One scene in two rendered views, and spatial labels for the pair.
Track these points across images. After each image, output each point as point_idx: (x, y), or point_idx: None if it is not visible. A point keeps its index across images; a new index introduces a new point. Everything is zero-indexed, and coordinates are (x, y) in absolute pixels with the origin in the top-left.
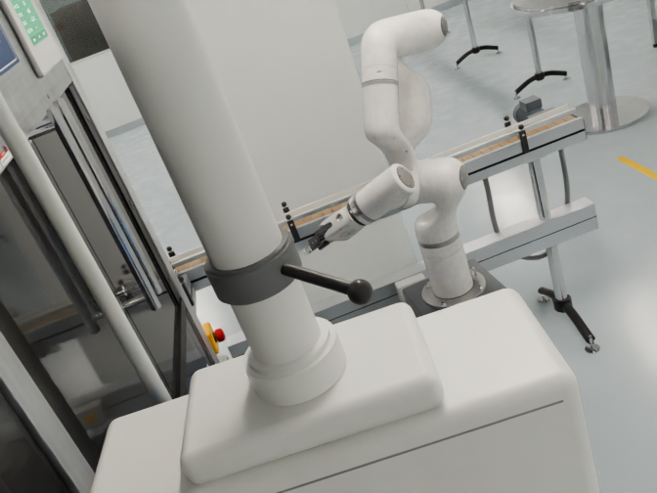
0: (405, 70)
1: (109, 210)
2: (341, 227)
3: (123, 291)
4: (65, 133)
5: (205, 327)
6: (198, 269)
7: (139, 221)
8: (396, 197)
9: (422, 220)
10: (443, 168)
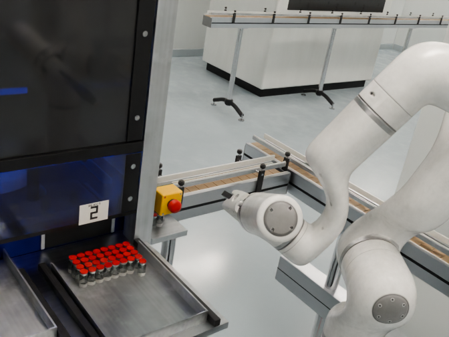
0: None
1: None
2: (228, 206)
3: None
4: None
5: (173, 190)
6: (301, 180)
7: (141, 53)
8: (253, 225)
9: (343, 305)
10: (374, 273)
